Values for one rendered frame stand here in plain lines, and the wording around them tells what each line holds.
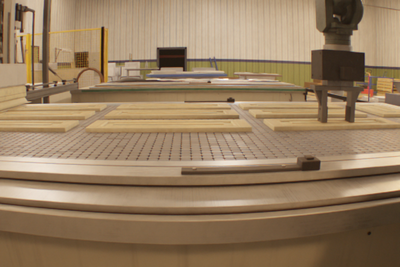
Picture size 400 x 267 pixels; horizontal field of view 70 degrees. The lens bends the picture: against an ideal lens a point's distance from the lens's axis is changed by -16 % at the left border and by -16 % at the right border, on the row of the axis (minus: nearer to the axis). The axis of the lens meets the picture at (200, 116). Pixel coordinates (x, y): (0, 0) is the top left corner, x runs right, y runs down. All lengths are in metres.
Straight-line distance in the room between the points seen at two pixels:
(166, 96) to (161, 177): 4.01
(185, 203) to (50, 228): 0.30
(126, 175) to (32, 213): 0.25
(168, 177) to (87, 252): 0.27
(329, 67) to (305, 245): 0.84
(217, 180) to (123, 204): 0.23
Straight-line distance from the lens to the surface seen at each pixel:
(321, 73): 1.41
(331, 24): 1.46
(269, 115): 1.67
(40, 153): 1.06
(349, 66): 1.47
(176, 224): 0.66
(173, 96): 4.75
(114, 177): 0.80
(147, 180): 0.78
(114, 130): 1.32
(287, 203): 0.71
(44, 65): 4.00
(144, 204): 0.69
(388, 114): 1.98
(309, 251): 0.82
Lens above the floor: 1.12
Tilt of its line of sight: 9 degrees down
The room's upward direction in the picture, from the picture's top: straight up
